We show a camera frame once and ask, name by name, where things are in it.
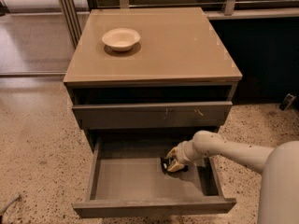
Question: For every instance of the small metal floor bracket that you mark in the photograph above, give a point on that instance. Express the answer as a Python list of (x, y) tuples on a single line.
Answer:
[(287, 102)]

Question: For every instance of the grey drawer cabinet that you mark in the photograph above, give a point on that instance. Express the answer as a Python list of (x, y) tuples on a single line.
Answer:
[(179, 59)]

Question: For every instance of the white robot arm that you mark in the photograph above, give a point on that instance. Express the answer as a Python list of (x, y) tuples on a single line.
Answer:
[(279, 168)]

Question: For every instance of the metal frame post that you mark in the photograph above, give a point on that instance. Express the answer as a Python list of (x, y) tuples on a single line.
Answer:
[(71, 17)]

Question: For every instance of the white ceramic bowl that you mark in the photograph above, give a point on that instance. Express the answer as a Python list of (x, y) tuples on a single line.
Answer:
[(121, 39)]

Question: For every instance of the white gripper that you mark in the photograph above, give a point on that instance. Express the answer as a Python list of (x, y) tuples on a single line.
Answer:
[(181, 154)]

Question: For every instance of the grey shelf rail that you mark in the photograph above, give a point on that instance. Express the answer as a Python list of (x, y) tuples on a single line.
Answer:
[(218, 3)]

